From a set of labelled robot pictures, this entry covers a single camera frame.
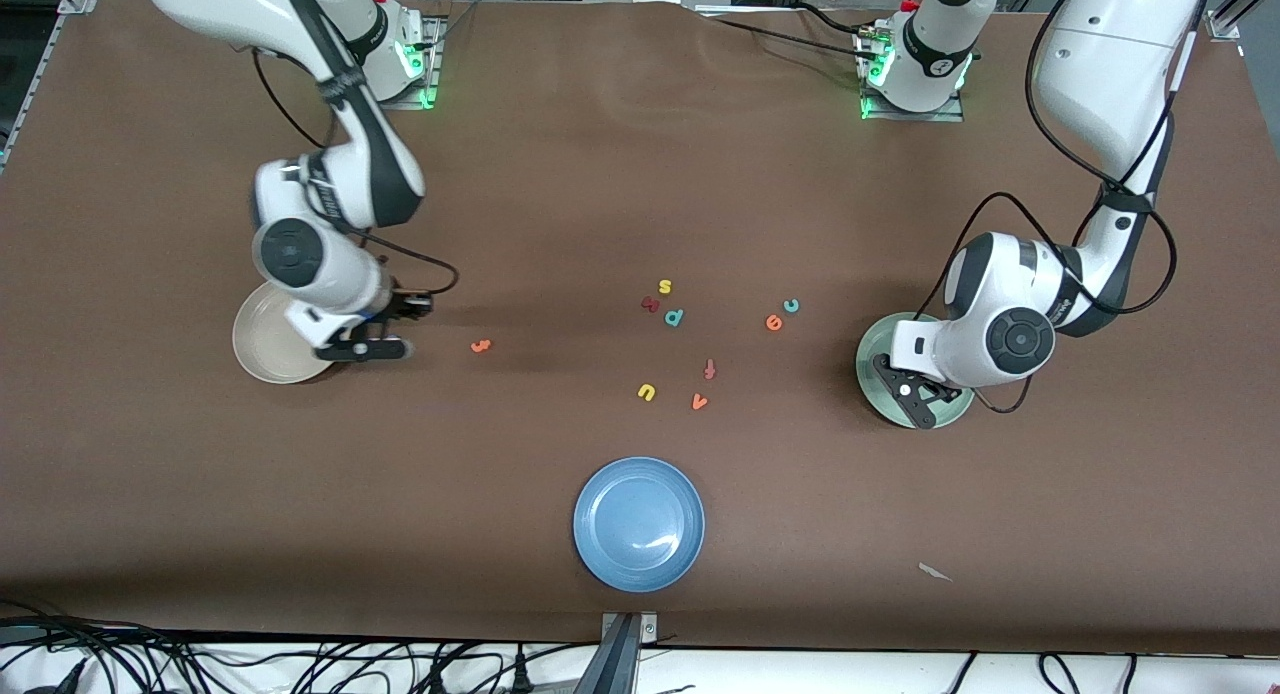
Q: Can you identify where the metal table edge bracket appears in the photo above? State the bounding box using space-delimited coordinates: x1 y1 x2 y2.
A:
594 611 660 694

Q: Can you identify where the beige plate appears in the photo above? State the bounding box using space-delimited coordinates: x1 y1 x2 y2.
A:
232 279 346 385

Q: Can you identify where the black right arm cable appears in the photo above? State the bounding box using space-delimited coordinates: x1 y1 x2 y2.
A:
250 49 461 300

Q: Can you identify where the black cable on table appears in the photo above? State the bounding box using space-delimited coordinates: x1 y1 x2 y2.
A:
700 12 873 63

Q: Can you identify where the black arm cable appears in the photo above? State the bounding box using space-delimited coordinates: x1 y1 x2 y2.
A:
925 0 1179 415
250 49 461 300

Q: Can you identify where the blue plate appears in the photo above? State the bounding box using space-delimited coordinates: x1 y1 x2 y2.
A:
573 457 706 593

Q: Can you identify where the green plate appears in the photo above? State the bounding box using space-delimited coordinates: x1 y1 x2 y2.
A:
855 312 976 431

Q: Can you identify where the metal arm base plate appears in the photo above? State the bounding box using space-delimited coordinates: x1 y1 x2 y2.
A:
333 74 442 111
860 92 967 124

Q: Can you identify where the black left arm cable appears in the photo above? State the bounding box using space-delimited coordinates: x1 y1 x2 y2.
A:
925 0 1179 415

